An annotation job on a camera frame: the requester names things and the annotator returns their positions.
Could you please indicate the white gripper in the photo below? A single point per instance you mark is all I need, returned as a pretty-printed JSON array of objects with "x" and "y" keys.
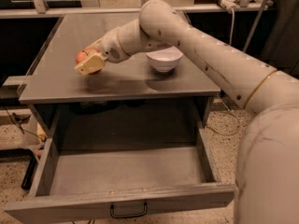
[{"x": 109, "y": 48}]

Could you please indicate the red apple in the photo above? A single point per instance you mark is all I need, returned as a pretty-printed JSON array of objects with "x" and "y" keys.
[{"x": 83, "y": 54}]

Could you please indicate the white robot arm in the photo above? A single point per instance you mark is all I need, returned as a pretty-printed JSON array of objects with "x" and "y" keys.
[{"x": 267, "y": 168}]

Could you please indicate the open grey top drawer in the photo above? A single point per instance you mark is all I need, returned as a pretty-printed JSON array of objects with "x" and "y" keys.
[{"x": 155, "y": 154}]

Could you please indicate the white ceramic bowl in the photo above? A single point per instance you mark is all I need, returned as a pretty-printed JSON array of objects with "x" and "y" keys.
[{"x": 164, "y": 60}]

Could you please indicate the metal diagonal rod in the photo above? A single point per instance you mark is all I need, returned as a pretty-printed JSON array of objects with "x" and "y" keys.
[{"x": 254, "y": 25}]

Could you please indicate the grey left side bracket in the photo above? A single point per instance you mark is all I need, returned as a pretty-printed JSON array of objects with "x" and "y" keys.
[{"x": 13, "y": 87}]

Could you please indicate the black drawer handle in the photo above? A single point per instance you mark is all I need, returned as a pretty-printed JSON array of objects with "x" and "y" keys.
[{"x": 128, "y": 210}]

